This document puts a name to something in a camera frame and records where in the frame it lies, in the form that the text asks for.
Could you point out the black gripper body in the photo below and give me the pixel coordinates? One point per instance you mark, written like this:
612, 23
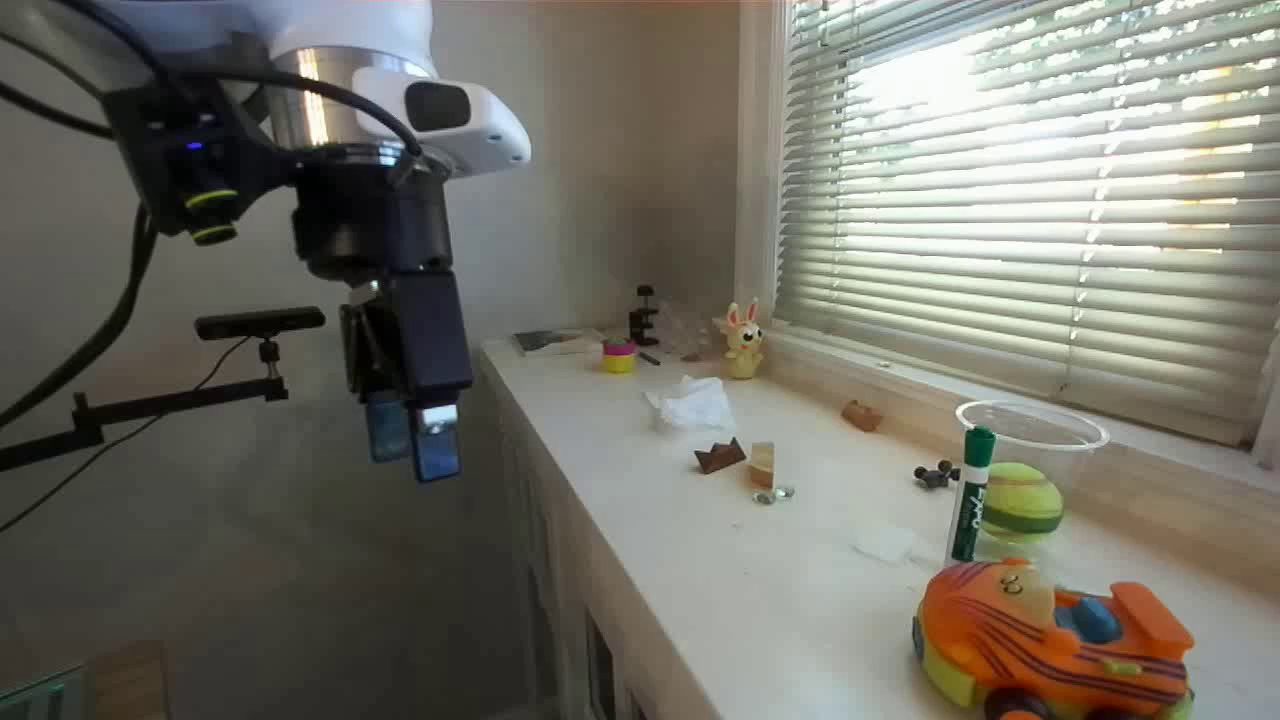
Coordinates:
373, 214

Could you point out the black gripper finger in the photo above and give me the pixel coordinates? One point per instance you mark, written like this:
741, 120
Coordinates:
386, 431
438, 444

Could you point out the orange tiger toy car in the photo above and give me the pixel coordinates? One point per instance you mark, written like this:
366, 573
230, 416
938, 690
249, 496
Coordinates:
1014, 641

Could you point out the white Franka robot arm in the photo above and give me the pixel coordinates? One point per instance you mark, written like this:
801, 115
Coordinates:
363, 25

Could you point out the small black toy car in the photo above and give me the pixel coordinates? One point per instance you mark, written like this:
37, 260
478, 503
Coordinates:
938, 475

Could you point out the grey flat packet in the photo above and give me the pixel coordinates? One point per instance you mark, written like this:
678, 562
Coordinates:
541, 340

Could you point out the white counter cabinet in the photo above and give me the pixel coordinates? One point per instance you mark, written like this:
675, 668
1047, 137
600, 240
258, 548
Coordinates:
562, 602

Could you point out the pink and yellow cup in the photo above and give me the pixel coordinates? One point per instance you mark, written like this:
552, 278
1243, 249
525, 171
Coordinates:
618, 357

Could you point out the small black clamp stand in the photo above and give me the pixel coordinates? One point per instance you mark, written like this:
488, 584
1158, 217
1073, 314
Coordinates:
645, 316

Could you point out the crumpled white tissue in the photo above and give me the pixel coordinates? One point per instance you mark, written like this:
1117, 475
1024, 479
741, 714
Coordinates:
690, 403

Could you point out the dark brown wooden block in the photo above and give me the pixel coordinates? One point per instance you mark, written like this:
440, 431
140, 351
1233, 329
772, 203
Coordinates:
721, 456

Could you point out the yellow bunny figure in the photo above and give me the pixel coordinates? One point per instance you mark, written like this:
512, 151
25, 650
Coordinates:
741, 351

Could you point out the light wooden block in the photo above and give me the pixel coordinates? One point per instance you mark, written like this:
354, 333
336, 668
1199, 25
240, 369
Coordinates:
761, 466

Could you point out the clear glass bead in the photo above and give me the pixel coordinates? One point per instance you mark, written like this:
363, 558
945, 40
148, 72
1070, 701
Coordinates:
785, 495
765, 496

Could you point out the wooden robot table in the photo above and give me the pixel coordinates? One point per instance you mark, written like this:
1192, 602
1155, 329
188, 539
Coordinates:
124, 686

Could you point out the small brown wooden piece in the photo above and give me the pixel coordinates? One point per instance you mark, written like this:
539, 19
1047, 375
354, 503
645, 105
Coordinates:
861, 415

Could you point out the clear flat plastic piece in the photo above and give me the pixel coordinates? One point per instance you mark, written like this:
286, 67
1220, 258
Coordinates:
882, 546

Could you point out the green white marker pen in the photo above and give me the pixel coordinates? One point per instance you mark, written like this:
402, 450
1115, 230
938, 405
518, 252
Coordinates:
970, 503

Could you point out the yellow green tennis ball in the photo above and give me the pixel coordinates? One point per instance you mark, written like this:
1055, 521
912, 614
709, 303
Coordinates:
1024, 496

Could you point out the clear plastic cup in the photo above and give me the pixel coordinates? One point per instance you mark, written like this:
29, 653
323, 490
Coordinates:
1070, 444

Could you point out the white window blinds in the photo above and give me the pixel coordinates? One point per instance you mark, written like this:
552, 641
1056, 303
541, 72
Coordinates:
1042, 203

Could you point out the black bar camera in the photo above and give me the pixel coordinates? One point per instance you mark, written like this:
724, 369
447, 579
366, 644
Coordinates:
262, 322

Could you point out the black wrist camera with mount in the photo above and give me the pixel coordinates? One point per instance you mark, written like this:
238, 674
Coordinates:
184, 161

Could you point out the aluminium extrusion frame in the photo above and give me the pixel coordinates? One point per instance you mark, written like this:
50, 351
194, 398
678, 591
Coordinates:
43, 697

